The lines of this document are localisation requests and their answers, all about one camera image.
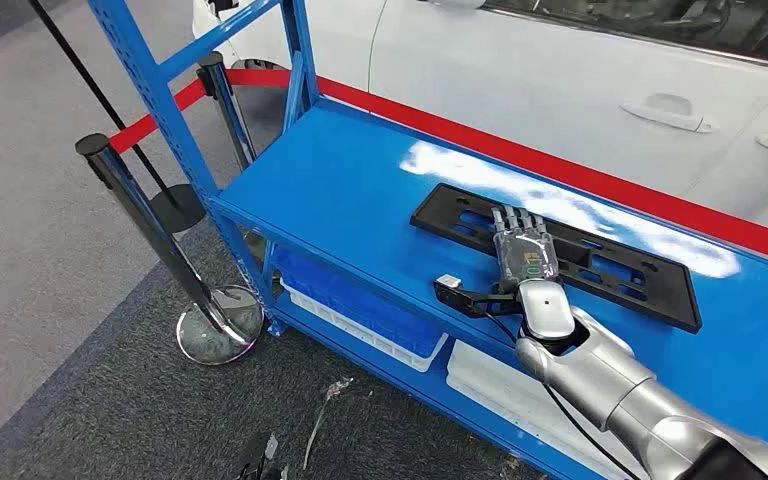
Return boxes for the chrome stanchion post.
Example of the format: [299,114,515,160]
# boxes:
[74,132,266,367]
[196,51,259,172]

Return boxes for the thin black stanchion post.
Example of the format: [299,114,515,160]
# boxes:
[26,0,208,234]

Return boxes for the white car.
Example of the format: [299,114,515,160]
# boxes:
[191,0,768,240]

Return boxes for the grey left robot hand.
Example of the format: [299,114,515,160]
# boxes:
[491,205,562,294]

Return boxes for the red barrier belt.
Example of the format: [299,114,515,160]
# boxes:
[224,66,768,270]
[106,78,208,155]

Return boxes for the blue plastic crate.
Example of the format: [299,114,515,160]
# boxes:
[271,248,448,359]

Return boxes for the clear floor tape square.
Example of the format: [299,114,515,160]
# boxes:
[301,376,355,473]

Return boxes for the blue metal shelf rack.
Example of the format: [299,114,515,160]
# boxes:
[85,0,768,480]

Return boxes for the black plastic plate bracket part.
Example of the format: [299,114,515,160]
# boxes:
[409,183,703,335]

